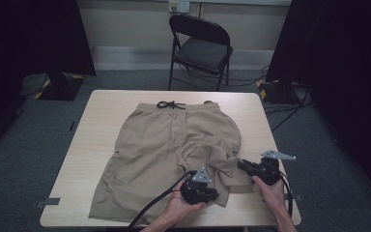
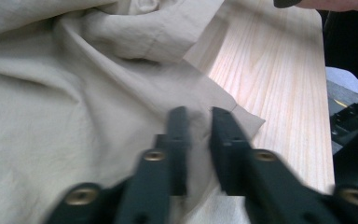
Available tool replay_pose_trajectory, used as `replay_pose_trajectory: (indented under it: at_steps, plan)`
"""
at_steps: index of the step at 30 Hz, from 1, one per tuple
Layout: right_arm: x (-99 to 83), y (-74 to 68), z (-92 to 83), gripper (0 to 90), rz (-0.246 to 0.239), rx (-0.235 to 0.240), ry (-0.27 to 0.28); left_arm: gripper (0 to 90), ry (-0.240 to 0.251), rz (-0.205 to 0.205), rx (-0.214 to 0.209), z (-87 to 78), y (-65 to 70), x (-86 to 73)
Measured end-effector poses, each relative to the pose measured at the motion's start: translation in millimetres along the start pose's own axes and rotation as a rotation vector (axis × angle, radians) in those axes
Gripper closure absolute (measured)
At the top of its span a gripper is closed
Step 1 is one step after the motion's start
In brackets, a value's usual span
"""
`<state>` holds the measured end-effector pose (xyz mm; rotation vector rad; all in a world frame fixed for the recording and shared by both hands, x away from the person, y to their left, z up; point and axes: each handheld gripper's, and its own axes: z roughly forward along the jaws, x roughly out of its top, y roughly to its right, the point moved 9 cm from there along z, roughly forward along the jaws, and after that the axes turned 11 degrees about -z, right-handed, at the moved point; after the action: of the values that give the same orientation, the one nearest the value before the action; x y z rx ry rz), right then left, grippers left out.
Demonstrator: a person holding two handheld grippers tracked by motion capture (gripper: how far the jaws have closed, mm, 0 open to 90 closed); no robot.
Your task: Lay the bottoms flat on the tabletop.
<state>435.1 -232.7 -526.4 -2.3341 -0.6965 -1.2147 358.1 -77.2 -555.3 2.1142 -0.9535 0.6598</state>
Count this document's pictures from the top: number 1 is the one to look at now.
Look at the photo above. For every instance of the person's right hand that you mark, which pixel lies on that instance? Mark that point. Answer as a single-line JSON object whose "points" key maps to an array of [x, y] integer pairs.
{"points": [[270, 195]]}

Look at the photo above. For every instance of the dark curtain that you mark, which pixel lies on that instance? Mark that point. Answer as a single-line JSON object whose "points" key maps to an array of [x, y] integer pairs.
{"points": [[344, 64], [29, 38]]}

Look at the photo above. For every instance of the black stand base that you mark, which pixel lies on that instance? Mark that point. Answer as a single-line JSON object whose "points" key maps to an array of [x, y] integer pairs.
{"points": [[61, 87], [278, 92]]}

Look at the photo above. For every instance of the small black floor object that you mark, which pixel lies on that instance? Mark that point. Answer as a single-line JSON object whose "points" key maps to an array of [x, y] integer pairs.
{"points": [[72, 126]]}

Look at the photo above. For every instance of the beige shorts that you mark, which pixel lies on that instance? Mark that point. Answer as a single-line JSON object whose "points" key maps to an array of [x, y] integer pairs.
{"points": [[161, 151]]}

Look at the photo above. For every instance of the person's left hand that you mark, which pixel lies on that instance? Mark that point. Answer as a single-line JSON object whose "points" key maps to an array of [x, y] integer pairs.
{"points": [[180, 209]]}

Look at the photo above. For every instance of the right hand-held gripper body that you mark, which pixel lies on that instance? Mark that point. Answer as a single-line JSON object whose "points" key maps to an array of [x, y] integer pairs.
{"points": [[270, 169]]}

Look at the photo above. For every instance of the black folding chair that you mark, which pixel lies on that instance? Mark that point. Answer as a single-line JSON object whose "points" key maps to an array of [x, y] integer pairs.
{"points": [[203, 51]]}

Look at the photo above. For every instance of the grey tape strip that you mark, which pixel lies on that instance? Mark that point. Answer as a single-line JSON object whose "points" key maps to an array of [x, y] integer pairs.
{"points": [[47, 202], [295, 197]]}

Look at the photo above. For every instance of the white wall outlet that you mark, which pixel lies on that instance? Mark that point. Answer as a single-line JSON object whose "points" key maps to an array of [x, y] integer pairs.
{"points": [[179, 5]]}

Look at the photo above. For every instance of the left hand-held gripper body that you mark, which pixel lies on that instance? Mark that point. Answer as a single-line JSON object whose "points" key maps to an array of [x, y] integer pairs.
{"points": [[196, 188]]}

